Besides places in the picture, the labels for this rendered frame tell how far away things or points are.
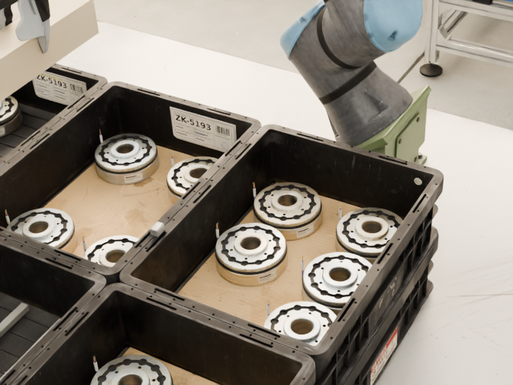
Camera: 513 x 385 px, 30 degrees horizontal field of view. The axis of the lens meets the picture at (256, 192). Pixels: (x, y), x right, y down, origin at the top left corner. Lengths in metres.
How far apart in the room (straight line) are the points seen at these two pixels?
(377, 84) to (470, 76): 1.80
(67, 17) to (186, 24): 2.32
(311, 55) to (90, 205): 0.44
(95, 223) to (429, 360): 0.54
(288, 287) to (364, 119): 0.39
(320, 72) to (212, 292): 0.46
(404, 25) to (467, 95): 1.80
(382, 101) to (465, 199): 0.24
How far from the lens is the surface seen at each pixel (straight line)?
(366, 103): 1.63
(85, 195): 1.56
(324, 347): 1.13
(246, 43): 3.62
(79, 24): 1.51
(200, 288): 1.36
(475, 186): 1.75
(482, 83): 3.38
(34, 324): 1.36
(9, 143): 1.72
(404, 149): 1.67
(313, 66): 1.62
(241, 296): 1.34
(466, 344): 1.47
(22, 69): 1.44
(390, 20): 1.51
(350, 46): 1.55
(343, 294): 1.29
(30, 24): 1.42
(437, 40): 3.34
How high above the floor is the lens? 1.76
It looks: 38 degrees down
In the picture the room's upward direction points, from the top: 4 degrees counter-clockwise
